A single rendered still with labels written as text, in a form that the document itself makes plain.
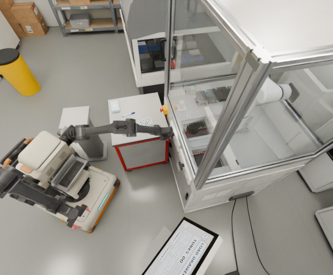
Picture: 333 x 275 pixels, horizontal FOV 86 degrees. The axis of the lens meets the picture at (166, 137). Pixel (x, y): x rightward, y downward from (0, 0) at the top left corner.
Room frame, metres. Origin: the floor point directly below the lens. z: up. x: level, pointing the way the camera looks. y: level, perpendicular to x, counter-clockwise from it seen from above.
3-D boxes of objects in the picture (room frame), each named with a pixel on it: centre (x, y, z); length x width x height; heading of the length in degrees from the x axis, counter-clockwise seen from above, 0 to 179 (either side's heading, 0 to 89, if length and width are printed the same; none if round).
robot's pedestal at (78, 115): (1.21, 0.98, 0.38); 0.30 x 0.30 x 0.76; 10
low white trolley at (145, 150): (1.25, 0.32, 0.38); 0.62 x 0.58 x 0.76; 15
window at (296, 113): (0.55, -0.69, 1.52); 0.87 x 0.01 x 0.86; 105
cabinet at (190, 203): (1.01, -0.56, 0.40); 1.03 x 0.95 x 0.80; 15
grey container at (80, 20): (4.47, 2.06, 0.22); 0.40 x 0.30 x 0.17; 100
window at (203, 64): (0.90, -0.12, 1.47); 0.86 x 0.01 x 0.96; 15
